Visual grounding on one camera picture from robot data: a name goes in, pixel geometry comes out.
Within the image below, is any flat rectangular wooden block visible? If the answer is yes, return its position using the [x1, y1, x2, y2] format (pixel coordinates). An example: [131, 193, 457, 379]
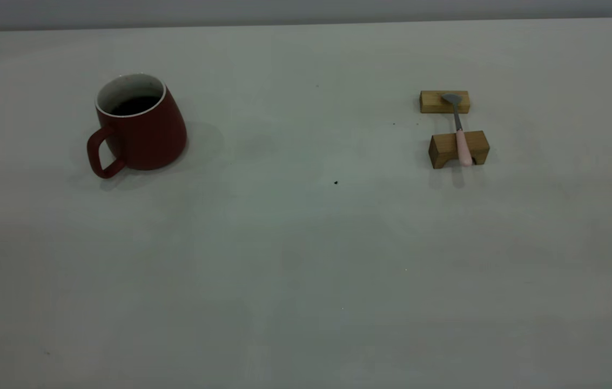
[420, 90, 470, 114]

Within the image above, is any arched wooden block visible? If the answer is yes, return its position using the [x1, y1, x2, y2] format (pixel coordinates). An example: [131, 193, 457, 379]
[428, 130, 490, 169]

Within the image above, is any red ceramic mug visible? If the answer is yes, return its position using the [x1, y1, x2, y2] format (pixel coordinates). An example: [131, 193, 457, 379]
[87, 73, 188, 179]

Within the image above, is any pink handled metal spoon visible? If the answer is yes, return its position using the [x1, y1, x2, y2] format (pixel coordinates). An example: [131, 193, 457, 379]
[441, 93, 473, 167]

